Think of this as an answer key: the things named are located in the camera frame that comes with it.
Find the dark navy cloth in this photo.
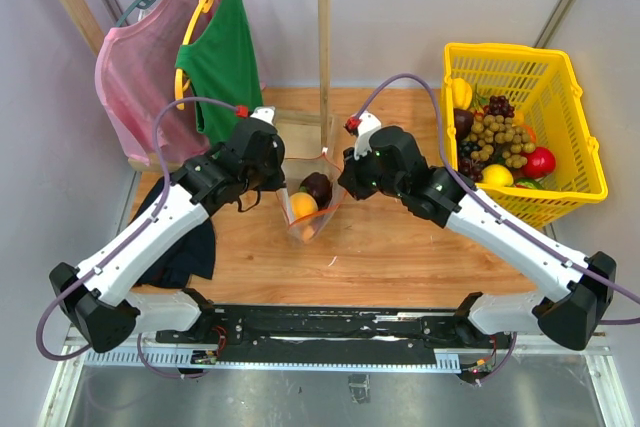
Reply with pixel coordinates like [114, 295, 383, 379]
[130, 181, 217, 291]

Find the red apple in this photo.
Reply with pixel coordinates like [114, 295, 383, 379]
[522, 147, 556, 179]

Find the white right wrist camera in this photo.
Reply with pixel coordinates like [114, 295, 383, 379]
[345, 110, 381, 160]

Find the yellow hanger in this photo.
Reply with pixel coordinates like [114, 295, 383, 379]
[174, 0, 216, 111]

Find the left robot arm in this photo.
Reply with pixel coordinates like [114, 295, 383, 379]
[49, 107, 284, 353]

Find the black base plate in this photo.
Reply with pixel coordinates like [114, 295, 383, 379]
[155, 304, 511, 368]

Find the yellow bell pepper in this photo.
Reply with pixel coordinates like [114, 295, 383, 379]
[451, 78, 474, 110]

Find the dark purple bell pepper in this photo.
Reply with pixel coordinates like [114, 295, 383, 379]
[299, 172, 333, 210]

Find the aluminium rail frame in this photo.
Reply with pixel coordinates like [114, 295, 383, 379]
[37, 296, 636, 427]

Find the green tank top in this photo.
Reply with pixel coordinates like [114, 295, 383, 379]
[174, 0, 266, 143]

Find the yellow lemon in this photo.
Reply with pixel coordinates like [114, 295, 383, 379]
[481, 164, 514, 187]

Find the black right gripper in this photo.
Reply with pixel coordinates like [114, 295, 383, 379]
[338, 141, 406, 201]

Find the yellow plastic basket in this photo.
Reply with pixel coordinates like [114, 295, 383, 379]
[440, 42, 608, 229]

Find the brown longan bunch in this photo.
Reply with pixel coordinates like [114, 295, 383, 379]
[460, 115, 537, 170]

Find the pink shirt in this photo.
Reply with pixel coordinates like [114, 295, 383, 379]
[95, 0, 209, 165]

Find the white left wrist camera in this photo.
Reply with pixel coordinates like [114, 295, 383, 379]
[236, 105, 276, 125]

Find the yellow peach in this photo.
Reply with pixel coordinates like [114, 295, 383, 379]
[289, 192, 318, 220]

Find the dark grape bunch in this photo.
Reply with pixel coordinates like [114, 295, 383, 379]
[487, 96, 515, 118]

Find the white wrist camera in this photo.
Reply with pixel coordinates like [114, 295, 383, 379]
[236, 105, 276, 125]
[345, 110, 381, 160]

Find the clear zip top bag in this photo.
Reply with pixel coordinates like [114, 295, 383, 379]
[276, 147, 346, 243]

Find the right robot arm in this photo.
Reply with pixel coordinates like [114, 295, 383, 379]
[338, 126, 616, 351]

